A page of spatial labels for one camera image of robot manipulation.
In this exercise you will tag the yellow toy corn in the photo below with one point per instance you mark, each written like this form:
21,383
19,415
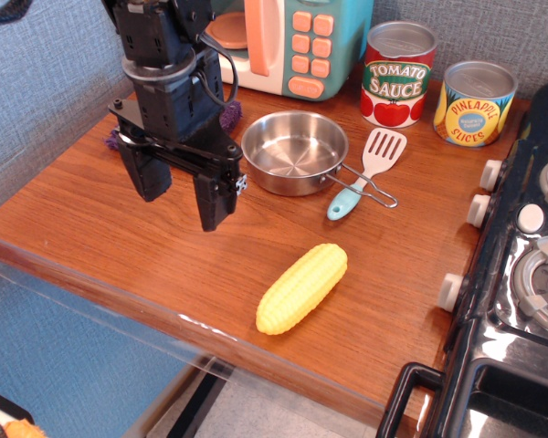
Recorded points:
300,289

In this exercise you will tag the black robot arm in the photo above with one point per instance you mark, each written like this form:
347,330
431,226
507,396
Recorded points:
160,33

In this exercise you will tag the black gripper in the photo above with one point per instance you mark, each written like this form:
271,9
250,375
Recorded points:
174,122

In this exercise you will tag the stainless steel pan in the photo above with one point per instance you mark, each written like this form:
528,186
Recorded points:
296,153

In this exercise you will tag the tomato sauce can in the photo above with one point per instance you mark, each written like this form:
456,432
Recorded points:
397,68

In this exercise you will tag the purple cloth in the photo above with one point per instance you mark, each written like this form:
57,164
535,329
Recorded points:
229,119

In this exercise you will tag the clear acrylic table guard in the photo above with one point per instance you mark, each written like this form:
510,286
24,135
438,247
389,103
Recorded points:
81,370

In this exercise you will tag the white spatula teal handle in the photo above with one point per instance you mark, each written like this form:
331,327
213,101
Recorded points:
382,150

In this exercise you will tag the black toy stove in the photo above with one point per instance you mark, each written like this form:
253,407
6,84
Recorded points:
495,379

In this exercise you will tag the teal toy microwave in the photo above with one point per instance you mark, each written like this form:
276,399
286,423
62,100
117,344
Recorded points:
297,49

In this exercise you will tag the pineapple slices can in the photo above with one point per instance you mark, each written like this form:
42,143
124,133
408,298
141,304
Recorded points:
474,103

